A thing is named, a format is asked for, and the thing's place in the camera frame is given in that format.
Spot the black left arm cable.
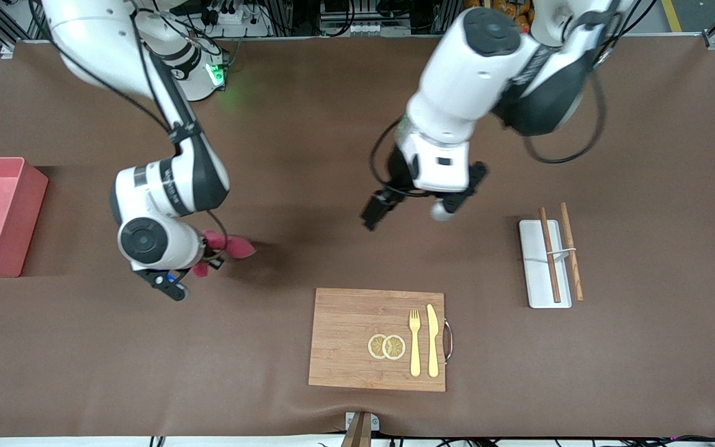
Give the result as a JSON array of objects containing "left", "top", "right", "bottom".
[{"left": 369, "top": 59, "right": 608, "bottom": 194}]

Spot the white rectangular tray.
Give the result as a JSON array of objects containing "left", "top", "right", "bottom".
[{"left": 518, "top": 219, "right": 573, "bottom": 309}]

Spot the white socket strip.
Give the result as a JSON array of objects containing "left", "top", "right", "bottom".
[{"left": 348, "top": 22, "right": 411, "bottom": 37}]

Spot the yellow knife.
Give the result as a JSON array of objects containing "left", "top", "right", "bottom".
[{"left": 426, "top": 304, "right": 440, "bottom": 378}]

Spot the brown mounting bar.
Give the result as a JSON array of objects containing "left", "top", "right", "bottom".
[{"left": 341, "top": 413, "right": 372, "bottom": 447}]

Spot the wooden cutting board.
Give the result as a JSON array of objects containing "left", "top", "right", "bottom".
[{"left": 308, "top": 287, "right": 454, "bottom": 393}]

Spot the white power strip with plugs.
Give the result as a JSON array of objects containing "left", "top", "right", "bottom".
[{"left": 199, "top": 0, "right": 272, "bottom": 38}]

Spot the yellow fork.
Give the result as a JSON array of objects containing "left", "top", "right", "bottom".
[{"left": 408, "top": 309, "right": 422, "bottom": 377}]

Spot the orange packaged goods pile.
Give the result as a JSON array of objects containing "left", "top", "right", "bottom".
[{"left": 464, "top": 0, "right": 535, "bottom": 33}]

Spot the red microfibre cloth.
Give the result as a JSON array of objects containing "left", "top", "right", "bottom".
[{"left": 191, "top": 230, "right": 257, "bottom": 278}]

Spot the metal table edge bracket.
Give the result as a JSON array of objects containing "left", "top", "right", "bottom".
[{"left": 345, "top": 412, "right": 380, "bottom": 432}]

